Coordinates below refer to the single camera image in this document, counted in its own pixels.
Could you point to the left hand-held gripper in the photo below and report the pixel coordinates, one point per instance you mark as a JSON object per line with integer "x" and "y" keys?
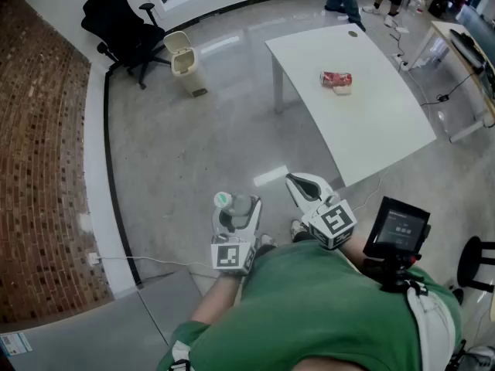
{"x": 232, "y": 257}

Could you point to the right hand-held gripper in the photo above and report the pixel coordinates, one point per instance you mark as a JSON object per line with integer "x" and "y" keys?
{"x": 332, "y": 220}

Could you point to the clear plastic bottle green cap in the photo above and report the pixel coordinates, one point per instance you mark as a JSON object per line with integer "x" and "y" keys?
{"x": 239, "y": 205}

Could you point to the red snack packet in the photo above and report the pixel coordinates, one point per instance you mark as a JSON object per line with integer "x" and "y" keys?
{"x": 336, "y": 79}

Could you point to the beige trash bin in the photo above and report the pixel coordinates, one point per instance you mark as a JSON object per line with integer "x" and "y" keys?
{"x": 185, "y": 68}

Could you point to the person's left forearm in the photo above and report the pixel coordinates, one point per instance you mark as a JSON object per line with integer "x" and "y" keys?
{"x": 216, "y": 296}

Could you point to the person's right forearm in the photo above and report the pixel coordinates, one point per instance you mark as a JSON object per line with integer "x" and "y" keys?
{"x": 354, "y": 253}

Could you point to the person's left shoe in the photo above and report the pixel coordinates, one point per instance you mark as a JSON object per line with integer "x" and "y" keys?
{"x": 268, "y": 240}

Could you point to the person's shoe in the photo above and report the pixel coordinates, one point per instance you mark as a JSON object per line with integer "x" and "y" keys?
{"x": 268, "y": 240}
{"x": 298, "y": 228}

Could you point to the person's right shoe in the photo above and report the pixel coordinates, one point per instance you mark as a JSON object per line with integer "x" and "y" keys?
{"x": 298, "y": 228}

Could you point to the white table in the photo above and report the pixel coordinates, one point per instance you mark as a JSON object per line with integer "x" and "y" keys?
{"x": 367, "y": 130}

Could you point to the black chest-mounted monitor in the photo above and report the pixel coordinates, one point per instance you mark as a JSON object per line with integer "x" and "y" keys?
{"x": 398, "y": 226}

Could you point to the person's green shirt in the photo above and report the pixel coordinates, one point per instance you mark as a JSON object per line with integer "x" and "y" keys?
{"x": 309, "y": 303}

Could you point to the white power strip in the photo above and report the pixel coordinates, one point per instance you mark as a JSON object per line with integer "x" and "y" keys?
{"x": 402, "y": 65}

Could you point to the black power adapter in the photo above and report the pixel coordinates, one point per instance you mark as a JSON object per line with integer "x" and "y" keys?
{"x": 442, "y": 98}

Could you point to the black round stool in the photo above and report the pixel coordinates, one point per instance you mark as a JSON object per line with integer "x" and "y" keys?
{"x": 470, "y": 261}

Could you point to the white floor paper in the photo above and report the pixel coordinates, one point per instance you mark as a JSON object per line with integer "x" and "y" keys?
{"x": 342, "y": 17}
{"x": 402, "y": 29}

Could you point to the light wooden desk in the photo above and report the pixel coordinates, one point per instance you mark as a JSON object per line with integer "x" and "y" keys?
{"x": 441, "y": 27}

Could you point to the black keyboard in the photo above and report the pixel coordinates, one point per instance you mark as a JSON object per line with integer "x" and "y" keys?
{"x": 464, "y": 45}

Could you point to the clear water jug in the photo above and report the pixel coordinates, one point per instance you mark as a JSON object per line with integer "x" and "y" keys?
{"x": 417, "y": 3}

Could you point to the black office chair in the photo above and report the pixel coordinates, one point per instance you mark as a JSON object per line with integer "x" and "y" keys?
{"x": 116, "y": 21}

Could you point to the blue printed label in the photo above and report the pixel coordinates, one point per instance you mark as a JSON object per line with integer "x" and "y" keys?
{"x": 15, "y": 344}

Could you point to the black monitor mount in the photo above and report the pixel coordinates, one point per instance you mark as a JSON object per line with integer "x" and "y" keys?
{"x": 394, "y": 273}

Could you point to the white wall socket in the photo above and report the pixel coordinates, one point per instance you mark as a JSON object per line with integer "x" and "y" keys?
{"x": 94, "y": 259}

